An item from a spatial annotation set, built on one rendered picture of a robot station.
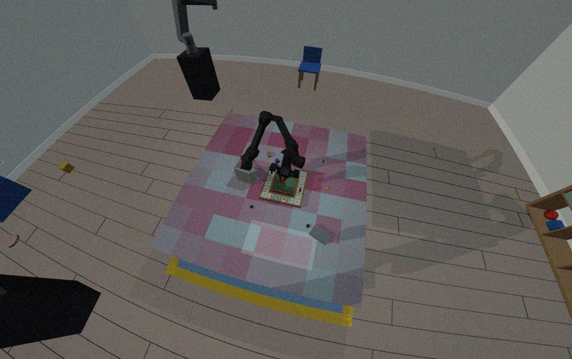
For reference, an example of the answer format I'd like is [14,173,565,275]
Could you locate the wooden tray with green floor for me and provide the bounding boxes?
[260,170,307,206]

